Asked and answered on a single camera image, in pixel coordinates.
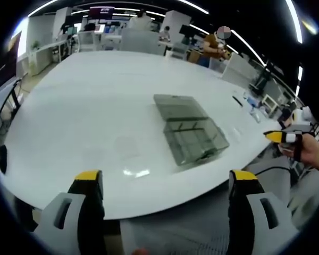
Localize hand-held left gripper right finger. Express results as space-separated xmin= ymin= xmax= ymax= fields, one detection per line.
xmin=226 ymin=169 xmax=300 ymax=255

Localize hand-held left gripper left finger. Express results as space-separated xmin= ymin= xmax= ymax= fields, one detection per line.
xmin=33 ymin=169 xmax=106 ymax=255

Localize transparent grey dual guide fixture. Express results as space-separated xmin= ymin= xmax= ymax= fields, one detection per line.
xmin=153 ymin=93 xmax=231 ymax=167

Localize person's right hand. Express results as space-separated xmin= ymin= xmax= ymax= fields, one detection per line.
xmin=280 ymin=134 xmax=319 ymax=179

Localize white chair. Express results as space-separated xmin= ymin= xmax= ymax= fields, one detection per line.
xmin=120 ymin=27 xmax=161 ymax=56
xmin=221 ymin=52 xmax=259 ymax=89

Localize person's grey trousers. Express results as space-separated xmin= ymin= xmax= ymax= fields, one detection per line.
xmin=119 ymin=156 xmax=319 ymax=255

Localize black chair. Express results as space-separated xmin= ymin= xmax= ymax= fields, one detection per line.
xmin=0 ymin=79 xmax=23 ymax=131

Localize white side desk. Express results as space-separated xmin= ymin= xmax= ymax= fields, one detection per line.
xmin=26 ymin=39 xmax=70 ymax=76

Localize large dark display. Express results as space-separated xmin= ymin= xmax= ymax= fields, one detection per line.
xmin=0 ymin=31 xmax=23 ymax=90

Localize wall screen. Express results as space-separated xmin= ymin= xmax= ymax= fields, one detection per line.
xmin=89 ymin=6 xmax=115 ymax=20

